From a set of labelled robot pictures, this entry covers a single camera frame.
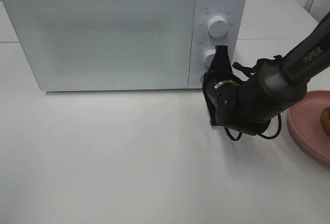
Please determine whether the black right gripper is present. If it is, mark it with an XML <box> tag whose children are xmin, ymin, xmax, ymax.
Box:
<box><xmin>202</xmin><ymin>45</ymin><xmax>244</xmax><ymax>127</ymax></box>

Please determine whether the white microwave door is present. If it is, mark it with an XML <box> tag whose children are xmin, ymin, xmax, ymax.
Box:
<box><xmin>3</xmin><ymin>0</ymin><xmax>194</xmax><ymax>91</ymax></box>

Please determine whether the pink round plate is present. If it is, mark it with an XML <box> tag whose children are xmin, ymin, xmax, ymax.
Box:
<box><xmin>287</xmin><ymin>90</ymin><xmax>329</xmax><ymax>167</ymax></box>

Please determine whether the burger with lettuce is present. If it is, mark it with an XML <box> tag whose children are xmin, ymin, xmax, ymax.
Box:
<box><xmin>320</xmin><ymin>107</ymin><xmax>330</xmax><ymax>135</ymax></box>

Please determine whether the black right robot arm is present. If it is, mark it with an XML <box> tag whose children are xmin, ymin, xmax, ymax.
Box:
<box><xmin>202</xmin><ymin>14</ymin><xmax>329</xmax><ymax>141</ymax></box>

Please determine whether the upper white round knob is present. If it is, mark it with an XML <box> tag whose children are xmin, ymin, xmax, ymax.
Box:
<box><xmin>207</xmin><ymin>14</ymin><xmax>229</xmax><ymax>38</ymax></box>

